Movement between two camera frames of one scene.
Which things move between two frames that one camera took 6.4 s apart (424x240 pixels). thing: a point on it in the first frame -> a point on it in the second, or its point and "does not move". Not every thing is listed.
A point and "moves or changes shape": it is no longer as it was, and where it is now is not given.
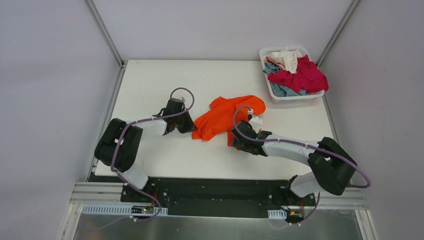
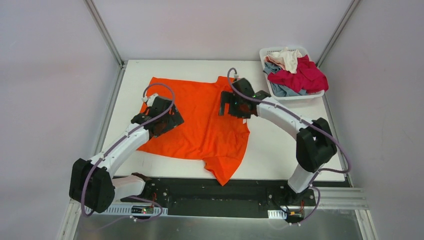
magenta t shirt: [307, 77] does not move
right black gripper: [242, 138] -> [228, 104]
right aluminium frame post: [338, 31] does not move
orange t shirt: [219, 117] moves or changes shape
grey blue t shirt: [278, 90] does not move
